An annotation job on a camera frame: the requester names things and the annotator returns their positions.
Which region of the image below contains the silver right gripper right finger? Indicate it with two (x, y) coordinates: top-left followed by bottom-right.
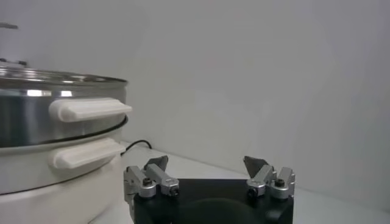
(243, 155), (296, 200)

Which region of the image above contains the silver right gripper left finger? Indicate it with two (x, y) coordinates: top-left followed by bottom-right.
(122, 155), (180, 211)

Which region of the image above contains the round glass lid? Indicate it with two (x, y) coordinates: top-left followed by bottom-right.
(0, 21), (129, 88)

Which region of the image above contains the black cooker power cable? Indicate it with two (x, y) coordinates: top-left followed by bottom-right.
(119, 139), (153, 156)

